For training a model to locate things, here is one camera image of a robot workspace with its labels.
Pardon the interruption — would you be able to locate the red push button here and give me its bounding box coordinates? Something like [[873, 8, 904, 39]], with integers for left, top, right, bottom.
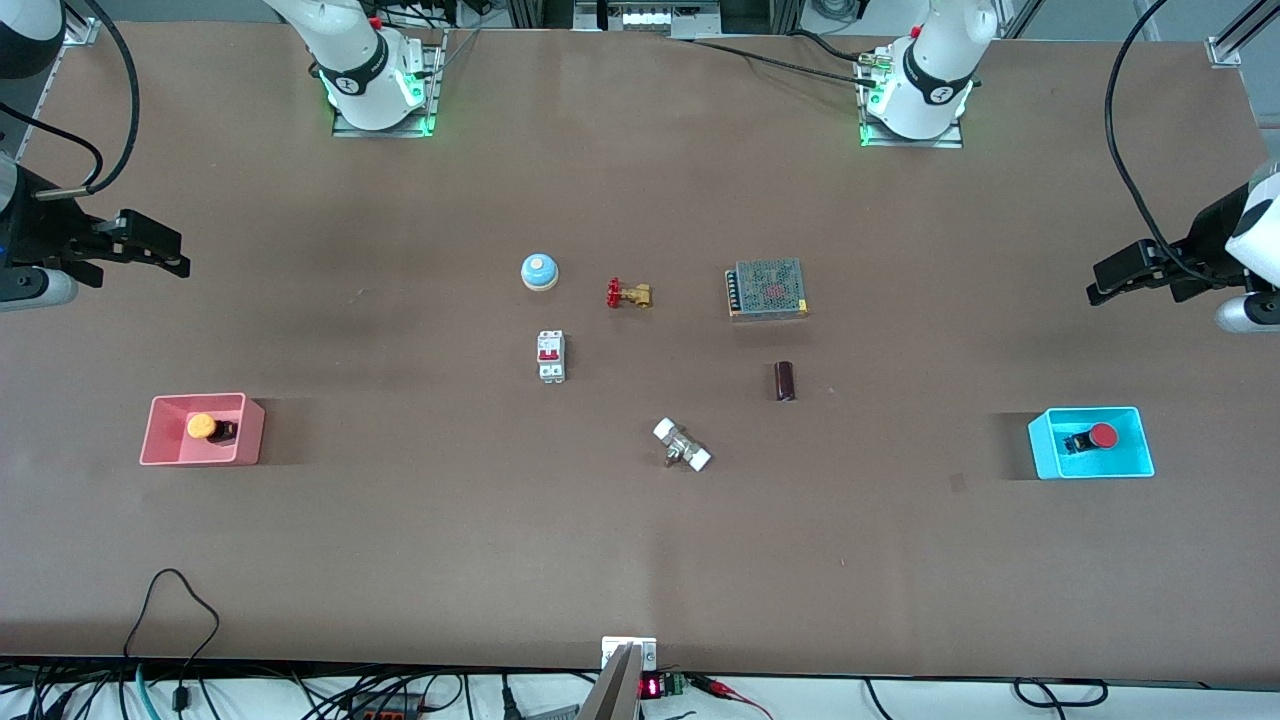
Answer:
[[1062, 423, 1120, 456]]

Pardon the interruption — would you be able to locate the light blue plastic bin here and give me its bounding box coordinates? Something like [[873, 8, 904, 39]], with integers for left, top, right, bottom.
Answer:
[[1028, 406, 1156, 480]]

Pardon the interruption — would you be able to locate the pink plastic bin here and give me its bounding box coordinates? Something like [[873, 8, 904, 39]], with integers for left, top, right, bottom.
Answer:
[[139, 393, 266, 467]]

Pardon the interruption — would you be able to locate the metal mesh power supply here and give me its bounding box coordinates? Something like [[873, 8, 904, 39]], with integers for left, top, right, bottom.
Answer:
[[725, 258, 810, 321]]

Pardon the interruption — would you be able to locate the white and metal pipe fitting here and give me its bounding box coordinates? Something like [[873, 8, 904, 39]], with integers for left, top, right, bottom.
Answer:
[[653, 417, 713, 472]]

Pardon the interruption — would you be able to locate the black power strip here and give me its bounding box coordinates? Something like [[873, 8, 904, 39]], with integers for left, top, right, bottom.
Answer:
[[335, 695, 426, 720]]

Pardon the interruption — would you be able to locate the red alligator clip lead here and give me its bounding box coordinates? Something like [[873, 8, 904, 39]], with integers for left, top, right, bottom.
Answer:
[[688, 675, 773, 720]]

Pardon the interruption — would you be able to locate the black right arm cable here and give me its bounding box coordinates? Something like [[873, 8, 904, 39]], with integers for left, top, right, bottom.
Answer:
[[0, 0, 141, 196]]

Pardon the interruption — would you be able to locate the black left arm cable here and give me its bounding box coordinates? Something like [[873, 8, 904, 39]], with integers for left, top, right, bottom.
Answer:
[[1104, 0, 1251, 286]]

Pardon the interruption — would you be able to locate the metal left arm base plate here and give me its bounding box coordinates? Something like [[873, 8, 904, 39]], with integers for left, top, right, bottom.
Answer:
[[858, 50, 964, 150]]

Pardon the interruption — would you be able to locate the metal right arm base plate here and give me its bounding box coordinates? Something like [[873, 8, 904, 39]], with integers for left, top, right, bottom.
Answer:
[[332, 28, 446, 139]]

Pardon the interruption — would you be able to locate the thin black looped cable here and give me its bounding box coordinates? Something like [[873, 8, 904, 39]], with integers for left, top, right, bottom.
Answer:
[[123, 568, 221, 666]]

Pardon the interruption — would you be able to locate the black coiled cable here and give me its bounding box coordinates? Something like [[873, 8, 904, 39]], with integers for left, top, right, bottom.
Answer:
[[1013, 678, 1109, 709]]

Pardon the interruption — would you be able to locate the black cable to arm base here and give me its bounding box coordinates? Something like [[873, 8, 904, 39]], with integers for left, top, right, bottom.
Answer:
[[668, 35, 881, 86]]

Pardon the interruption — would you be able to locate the silver aluminium frame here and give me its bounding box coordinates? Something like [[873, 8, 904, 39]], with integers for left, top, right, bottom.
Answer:
[[573, 0, 723, 37]]

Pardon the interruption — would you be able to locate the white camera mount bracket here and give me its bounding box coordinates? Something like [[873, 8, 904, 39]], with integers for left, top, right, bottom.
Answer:
[[601, 636, 658, 671]]

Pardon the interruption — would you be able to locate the grey metal mount bar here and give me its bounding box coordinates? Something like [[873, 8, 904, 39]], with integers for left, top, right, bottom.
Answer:
[[578, 643, 641, 720]]

